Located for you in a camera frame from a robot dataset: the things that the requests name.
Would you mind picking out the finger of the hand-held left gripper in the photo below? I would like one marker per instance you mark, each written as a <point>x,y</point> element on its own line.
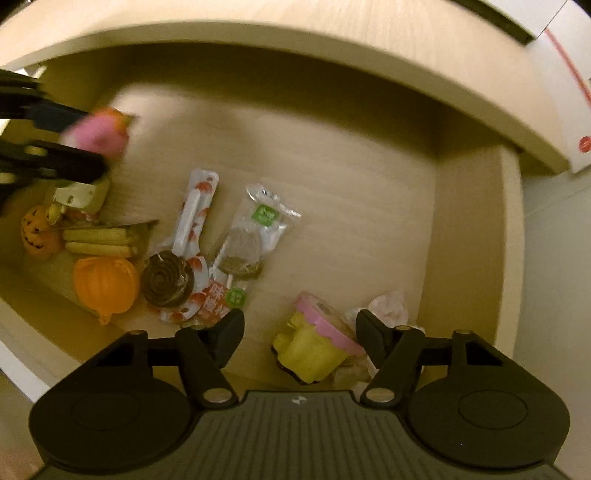
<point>60,164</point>
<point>41,108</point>

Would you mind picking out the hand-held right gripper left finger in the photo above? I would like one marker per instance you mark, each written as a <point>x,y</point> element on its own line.
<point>227,333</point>

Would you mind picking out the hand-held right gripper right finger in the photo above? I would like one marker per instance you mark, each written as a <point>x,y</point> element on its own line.
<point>369,333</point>

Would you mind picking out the pink round toy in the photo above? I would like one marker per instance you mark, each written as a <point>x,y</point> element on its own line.
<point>99,136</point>

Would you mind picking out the yellow cup with pink lid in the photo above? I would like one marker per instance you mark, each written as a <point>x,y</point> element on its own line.
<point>314,350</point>

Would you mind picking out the clear packet with brown snack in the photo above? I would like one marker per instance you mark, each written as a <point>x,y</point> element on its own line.
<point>241,254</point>

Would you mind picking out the white orange patterned spoon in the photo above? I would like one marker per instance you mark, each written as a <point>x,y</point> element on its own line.
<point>167,279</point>

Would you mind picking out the yellow wafer stick packet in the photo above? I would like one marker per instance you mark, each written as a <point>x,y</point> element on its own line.
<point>101,242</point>

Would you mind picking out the orange plastic pumpkin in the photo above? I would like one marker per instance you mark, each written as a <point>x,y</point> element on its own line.
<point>106,286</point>

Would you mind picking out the crumpled white wrapper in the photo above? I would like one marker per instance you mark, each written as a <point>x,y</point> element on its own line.
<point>390,305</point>

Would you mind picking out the white and green toy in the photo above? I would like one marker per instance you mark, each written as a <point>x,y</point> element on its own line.
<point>84,196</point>

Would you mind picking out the small jack-o-lantern pumpkin toy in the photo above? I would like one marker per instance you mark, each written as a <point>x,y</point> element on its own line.
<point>39,235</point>

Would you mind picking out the white cardboard box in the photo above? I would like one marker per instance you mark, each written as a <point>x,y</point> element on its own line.
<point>568,69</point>

